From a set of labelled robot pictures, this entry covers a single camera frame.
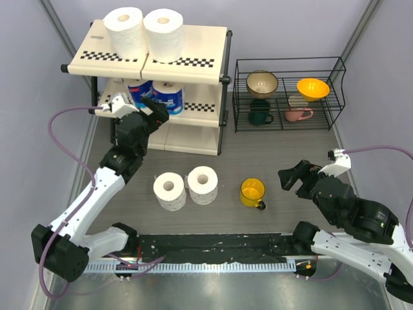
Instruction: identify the blue paper roll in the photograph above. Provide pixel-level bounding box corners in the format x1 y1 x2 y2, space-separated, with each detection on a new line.
126 79 154 109
152 81 185 115

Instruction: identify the white paper towel roll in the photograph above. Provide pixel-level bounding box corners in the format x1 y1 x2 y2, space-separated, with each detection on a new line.
103 7 148 59
153 172 186 211
143 8 185 63

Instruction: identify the floral print paper roll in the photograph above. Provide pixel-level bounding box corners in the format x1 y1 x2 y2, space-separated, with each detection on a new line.
185 166 218 205

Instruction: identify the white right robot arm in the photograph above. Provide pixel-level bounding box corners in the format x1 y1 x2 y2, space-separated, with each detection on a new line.
277 155 412 303

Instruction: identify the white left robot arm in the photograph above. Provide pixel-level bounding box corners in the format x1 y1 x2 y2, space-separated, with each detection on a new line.
31 93 169 282

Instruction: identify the cream three-tier shelf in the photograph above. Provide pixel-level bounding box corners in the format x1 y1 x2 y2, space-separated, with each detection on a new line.
61 19 232 156

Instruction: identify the yellow mug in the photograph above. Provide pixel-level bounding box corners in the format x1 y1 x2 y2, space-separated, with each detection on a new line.
239 178 267 211

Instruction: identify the pink mug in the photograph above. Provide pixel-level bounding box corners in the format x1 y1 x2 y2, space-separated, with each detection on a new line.
285 108 314 122

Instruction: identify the dark green mug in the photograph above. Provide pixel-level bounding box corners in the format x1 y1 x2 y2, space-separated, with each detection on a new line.
248 99 274 126

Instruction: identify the orange bowl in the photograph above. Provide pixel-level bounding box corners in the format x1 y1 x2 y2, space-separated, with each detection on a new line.
296 78 330 102

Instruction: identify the beige ceramic bowl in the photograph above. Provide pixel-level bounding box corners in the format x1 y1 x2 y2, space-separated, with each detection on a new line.
247 70 279 99

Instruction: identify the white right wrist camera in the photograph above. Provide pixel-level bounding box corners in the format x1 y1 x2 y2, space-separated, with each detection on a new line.
318 149 352 177

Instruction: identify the black wire rack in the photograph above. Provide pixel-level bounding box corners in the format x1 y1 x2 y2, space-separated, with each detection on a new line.
232 56 346 132

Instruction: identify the white slotted cable duct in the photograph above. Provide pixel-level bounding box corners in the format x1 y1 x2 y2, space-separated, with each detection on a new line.
84 259 296 274

